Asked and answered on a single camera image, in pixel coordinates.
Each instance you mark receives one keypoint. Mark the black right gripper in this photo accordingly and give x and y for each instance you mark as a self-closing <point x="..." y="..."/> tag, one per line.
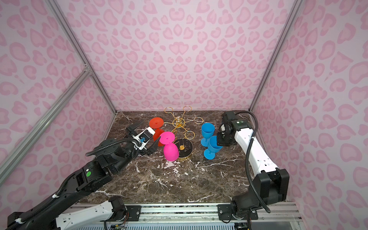
<point x="223" y="138"/>

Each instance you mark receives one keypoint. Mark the blue wine glass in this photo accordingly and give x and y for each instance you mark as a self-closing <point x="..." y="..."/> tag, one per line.
<point x="207" y="131"/>
<point x="212" y="149"/>

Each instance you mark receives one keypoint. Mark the blue wine glass front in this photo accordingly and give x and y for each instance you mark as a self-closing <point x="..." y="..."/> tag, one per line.
<point x="212" y="149"/>

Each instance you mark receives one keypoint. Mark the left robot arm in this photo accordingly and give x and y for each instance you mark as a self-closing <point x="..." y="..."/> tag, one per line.
<point x="110" y="158"/>

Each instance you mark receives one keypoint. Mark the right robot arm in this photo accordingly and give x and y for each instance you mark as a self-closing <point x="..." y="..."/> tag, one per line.
<point x="268" y="184"/>

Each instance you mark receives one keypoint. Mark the red wine glass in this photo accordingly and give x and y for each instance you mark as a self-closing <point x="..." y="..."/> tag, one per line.
<point x="156" y="124"/>

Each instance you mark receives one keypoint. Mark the magenta wine glass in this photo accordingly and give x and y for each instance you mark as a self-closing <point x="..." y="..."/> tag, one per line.
<point x="170" y="150"/>

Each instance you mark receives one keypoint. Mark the aluminium diagonal brace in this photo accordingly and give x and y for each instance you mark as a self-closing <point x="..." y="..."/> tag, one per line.
<point x="18" y="153"/>

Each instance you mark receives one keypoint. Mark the gold wire glass rack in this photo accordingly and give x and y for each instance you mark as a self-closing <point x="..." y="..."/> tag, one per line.
<point x="183" y="134"/>

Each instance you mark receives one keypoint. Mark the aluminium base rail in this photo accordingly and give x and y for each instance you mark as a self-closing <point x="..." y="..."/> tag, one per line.
<point x="179" y="216"/>

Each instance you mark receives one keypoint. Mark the aluminium corner post right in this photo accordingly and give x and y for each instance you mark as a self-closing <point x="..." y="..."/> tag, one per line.
<point x="291" y="19"/>

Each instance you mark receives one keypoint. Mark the aluminium corner post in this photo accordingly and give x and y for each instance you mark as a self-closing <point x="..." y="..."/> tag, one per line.
<point x="63" y="22"/>
<point x="291" y="19"/>

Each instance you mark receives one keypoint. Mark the aluminium corner post left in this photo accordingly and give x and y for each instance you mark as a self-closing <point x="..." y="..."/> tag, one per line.
<point x="63" y="22"/>

